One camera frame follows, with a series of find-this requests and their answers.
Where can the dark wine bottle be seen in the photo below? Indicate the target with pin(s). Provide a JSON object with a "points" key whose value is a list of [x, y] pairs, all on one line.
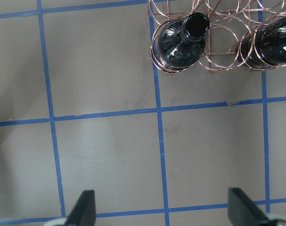
{"points": [[181, 42], [269, 46]]}

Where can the copper wire bottle basket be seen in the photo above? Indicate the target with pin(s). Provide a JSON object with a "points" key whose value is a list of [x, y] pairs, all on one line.
{"points": [[231, 36]]}

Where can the dark wine bottle near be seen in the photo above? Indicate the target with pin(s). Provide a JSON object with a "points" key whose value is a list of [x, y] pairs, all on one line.
{"points": [[181, 42]]}

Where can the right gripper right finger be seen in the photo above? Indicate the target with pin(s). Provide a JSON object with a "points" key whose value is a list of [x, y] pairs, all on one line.
{"points": [[242, 211]]}

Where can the dark wine bottle far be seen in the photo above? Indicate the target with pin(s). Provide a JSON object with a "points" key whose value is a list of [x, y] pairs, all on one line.
{"points": [[269, 46]]}

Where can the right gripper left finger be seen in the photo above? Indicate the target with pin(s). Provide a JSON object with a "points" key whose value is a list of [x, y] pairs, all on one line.
{"points": [[84, 211]]}

